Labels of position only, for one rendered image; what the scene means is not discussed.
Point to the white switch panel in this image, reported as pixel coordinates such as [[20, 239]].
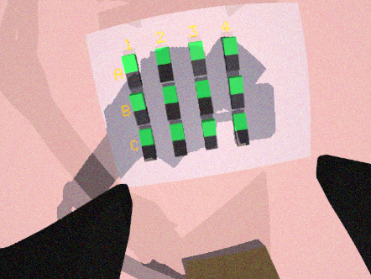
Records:
[[202, 92]]

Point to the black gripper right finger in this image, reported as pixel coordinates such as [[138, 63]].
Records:
[[347, 186]]

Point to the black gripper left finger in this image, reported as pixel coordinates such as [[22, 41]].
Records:
[[88, 243]]

